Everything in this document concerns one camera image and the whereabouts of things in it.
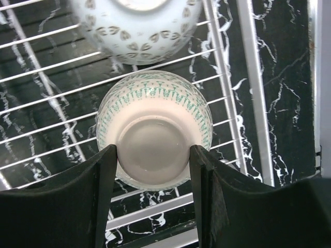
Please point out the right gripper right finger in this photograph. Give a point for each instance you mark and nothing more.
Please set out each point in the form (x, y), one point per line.
(233, 210)

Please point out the aluminium frame rail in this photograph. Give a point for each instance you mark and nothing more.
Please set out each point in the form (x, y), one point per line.
(319, 28)

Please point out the green patterned white bowl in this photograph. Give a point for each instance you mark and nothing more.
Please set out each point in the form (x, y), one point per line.
(153, 118)

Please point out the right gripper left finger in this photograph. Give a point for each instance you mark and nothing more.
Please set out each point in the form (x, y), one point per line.
(69, 209)

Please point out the red white patterned bowl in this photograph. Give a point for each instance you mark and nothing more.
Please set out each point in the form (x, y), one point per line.
(136, 32)

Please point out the white wire dish rack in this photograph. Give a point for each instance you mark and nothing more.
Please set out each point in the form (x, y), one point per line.
(53, 82)

